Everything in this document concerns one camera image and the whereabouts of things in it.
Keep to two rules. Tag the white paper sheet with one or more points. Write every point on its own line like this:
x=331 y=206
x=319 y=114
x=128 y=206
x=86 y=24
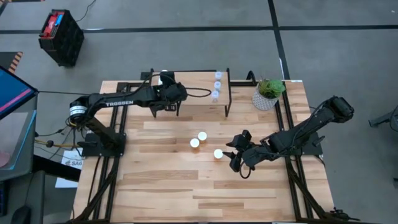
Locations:
x=73 y=163

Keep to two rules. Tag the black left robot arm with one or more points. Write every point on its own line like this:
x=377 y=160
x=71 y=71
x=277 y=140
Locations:
x=124 y=101

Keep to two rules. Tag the blue computer monitor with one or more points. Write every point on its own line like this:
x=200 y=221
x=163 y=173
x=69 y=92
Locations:
x=12 y=90

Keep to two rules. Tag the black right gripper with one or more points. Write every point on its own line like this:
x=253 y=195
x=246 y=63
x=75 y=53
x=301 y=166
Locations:
x=250 y=157

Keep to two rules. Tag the succulent in white patterned pot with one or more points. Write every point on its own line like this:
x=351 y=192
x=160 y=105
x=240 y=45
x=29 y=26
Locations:
x=264 y=101

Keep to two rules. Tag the black crate with red top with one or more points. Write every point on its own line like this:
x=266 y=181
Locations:
x=63 y=37

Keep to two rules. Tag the black metal table frame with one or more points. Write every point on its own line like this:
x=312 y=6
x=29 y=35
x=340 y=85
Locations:
x=242 y=83

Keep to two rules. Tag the grey chair base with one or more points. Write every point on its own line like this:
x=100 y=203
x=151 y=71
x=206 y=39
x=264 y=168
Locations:
x=385 y=118

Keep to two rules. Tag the wooden shelf with black frame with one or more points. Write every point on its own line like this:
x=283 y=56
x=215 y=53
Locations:
x=199 y=79

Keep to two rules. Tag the black yellow striped floor mat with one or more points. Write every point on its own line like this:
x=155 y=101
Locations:
x=7 y=60

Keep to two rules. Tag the black table clamp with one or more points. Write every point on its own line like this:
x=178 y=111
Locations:
x=339 y=215

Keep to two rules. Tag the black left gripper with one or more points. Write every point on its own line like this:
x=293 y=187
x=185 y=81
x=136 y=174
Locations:
x=176 y=92

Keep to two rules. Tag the orange pill bottle white cap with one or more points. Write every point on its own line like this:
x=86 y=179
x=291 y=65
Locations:
x=202 y=136
x=194 y=142
x=218 y=154

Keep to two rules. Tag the black computer mouse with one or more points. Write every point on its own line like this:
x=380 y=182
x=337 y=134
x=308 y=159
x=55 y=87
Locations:
x=21 y=216

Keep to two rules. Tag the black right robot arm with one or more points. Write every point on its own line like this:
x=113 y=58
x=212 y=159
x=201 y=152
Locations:
x=298 y=133

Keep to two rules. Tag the grey side desk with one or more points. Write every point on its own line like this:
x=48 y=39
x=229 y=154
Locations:
x=18 y=146

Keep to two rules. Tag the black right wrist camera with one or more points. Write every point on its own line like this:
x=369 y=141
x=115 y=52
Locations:
x=242 y=138

